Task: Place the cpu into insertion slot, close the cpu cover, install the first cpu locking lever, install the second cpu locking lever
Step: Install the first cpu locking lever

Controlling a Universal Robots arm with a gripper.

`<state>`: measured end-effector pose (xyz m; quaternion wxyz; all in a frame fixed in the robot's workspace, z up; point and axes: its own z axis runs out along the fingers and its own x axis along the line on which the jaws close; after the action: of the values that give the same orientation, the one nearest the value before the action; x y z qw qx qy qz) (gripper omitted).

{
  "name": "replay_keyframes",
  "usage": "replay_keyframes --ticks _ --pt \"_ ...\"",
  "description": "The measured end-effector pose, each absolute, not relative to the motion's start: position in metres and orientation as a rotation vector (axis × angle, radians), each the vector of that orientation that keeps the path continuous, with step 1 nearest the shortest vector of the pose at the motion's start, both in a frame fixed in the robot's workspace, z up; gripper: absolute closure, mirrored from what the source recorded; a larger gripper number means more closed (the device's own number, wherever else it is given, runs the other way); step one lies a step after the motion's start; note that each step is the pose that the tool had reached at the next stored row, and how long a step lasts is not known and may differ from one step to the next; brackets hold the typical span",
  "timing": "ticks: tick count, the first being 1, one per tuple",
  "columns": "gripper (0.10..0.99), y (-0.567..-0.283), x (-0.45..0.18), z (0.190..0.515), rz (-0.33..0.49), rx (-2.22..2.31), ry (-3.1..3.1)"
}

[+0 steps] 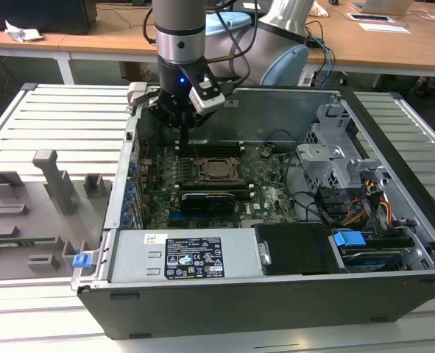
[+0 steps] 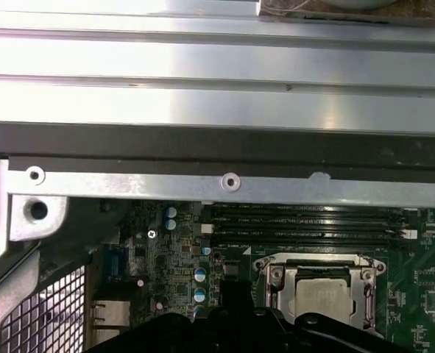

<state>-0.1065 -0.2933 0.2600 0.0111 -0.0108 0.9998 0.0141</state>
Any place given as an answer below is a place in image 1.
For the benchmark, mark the person foot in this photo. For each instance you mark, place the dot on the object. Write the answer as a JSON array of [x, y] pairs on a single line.
[[423, 86]]

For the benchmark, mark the silver coin battery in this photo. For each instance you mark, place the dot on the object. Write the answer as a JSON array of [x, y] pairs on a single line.
[[267, 150]]

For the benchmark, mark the blue plastic latch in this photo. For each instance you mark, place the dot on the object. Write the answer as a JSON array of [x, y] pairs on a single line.
[[81, 261]]

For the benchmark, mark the black rating label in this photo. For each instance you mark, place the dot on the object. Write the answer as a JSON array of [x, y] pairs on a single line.
[[195, 257]]

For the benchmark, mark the green motherboard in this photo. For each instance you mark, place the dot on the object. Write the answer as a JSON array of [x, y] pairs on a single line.
[[272, 200]]

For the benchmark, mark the metal locking lever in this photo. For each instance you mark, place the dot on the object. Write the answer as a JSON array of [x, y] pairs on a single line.
[[194, 151], [222, 179]]

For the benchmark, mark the grey parts rack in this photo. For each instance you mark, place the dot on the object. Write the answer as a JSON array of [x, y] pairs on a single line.
[[25, 229]]

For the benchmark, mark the green RAM stick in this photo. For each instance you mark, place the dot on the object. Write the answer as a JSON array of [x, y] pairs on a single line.
[[37, 240]]

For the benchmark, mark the black plastic shroud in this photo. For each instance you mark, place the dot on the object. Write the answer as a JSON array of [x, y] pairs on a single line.
[[298, 250]]

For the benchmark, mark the black RAM slot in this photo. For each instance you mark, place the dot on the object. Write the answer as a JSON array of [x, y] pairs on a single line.
[[217, 152], [244, 193], [221, 187], [217, 147], [221, 184], [217, 144]]

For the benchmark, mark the CPU socket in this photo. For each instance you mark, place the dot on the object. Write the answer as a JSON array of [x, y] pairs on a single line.
[[242, 181]]

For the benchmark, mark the crumpled white paper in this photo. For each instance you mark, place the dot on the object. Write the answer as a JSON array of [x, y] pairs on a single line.
[[22, 34]]

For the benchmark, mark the black box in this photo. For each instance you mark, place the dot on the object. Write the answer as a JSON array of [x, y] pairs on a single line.
[[37, 16]]

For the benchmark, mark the white tablet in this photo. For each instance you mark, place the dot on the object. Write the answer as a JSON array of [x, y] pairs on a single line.
[[370, 17]]

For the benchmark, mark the silver drive cage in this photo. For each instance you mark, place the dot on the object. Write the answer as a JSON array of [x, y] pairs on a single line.
[[314, 162]]

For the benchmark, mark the wooden desk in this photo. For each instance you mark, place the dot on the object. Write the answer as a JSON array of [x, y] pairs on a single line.
[[110, 35]]

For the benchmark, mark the black camera bracket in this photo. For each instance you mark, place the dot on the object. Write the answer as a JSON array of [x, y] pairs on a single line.
[[191, 73]]

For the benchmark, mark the cardboard box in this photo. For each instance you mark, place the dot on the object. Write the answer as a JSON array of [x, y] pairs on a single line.
[[136, 71]]

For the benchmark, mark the beige crumpled object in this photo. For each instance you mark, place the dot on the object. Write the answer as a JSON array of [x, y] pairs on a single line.
[[319, 9]]

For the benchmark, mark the black graphics card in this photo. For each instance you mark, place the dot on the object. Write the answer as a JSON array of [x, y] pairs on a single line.
[[208, 206]]

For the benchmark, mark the silver CPU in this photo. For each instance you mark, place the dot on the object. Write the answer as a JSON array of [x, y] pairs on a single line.
[[221, 170]]

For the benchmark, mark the silver laptop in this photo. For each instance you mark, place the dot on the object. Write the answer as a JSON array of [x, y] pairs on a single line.
[[382, 6]]

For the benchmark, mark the white paper sheet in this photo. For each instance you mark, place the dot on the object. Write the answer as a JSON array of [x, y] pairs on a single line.
[[384, 28]]

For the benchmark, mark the grey power supply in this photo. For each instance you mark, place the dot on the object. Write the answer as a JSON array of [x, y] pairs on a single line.
[[132, 257]]

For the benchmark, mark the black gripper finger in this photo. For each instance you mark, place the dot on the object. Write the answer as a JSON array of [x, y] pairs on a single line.
[[202, 120], [158, 108]]

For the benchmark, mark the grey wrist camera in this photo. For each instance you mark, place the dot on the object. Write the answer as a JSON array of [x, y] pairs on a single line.
[[202, 104]]

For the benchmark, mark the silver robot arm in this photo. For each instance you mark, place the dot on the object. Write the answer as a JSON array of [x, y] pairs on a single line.
[[180, 25]]

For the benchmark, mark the hard disk in blue carrier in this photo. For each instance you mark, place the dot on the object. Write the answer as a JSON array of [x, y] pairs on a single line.
[[347, 244]]

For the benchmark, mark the black grey PC case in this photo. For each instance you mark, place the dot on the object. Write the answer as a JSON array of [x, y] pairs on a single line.
[[239, 312]]

